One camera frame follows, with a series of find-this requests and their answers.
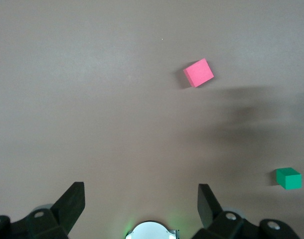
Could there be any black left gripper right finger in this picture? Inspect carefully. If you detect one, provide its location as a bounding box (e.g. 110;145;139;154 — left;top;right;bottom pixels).
197;183;245;239

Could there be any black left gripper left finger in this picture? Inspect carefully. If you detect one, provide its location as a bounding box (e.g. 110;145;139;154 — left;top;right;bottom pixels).
24;181;86;239

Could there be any green foam cube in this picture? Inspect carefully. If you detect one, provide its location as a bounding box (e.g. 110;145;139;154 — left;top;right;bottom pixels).
276;167;303;191

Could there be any pink foam cube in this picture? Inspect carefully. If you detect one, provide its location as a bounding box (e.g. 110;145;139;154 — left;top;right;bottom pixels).
183;58;215;88

